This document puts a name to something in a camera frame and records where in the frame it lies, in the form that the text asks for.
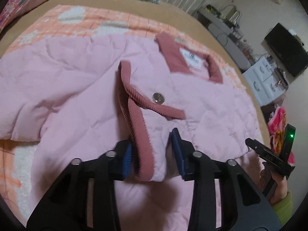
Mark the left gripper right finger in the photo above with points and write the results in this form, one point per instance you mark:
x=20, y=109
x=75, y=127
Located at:
x=224, y=196

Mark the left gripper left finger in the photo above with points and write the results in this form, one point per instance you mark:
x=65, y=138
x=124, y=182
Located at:
x=83, y=196

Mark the pink quilted jacket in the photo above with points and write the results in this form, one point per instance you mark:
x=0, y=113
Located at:
x=78, y=97

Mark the green sleeve forearm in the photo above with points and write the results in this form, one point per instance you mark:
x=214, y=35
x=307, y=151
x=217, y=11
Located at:
x=284, y=208

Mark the person right hand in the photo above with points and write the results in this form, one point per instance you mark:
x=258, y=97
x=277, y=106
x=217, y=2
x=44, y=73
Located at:
x=277, y=183

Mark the pink yellow cartoon towel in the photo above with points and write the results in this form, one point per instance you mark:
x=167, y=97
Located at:
x=280, y=135

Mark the white drawer cabinet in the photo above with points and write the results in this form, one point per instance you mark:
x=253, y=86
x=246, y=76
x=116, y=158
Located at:
x=267, y=81

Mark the grey white curved shelf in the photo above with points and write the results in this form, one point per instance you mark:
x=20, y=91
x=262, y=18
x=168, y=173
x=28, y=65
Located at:
x=223, y=34

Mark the orange plaid cartoon blanket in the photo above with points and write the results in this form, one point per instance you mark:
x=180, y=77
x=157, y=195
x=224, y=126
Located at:
x=17, y=157

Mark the tan bed cover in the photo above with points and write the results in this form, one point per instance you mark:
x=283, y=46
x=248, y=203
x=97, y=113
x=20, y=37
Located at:
x=38, y=23

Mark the black wall television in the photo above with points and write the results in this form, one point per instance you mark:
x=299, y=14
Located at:
x=288, y=49

